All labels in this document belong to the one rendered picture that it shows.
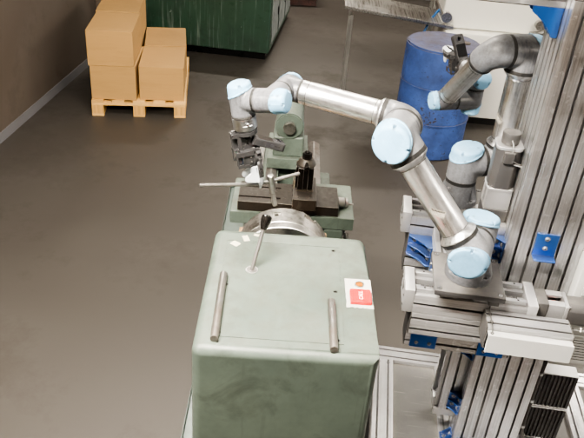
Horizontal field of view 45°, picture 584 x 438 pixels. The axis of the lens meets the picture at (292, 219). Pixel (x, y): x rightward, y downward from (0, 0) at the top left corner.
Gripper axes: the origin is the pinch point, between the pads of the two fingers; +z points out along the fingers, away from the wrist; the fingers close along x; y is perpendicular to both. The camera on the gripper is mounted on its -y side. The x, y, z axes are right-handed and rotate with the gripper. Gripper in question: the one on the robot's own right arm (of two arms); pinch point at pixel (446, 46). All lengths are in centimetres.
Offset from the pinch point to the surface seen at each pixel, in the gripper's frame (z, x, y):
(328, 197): -17, -59, 54
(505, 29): 259, 178, 98
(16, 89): 289, -225, 98
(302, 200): -26, -72, 47
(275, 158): 32, -71, 57
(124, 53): 299, -138, 85
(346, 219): -28, -54, 59
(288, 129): 31, -64, 42
